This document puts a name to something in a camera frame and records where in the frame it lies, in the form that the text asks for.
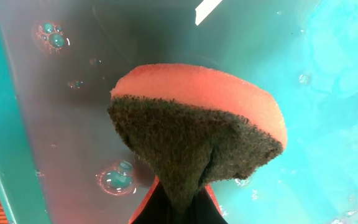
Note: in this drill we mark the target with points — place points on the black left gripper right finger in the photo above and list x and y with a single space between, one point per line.
206 208

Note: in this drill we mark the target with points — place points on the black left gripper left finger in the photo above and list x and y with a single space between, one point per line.
155 207

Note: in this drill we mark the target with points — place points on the green and orange sponge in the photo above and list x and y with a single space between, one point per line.
195 125

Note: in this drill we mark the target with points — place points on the teal plastic tray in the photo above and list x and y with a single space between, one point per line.
61 160

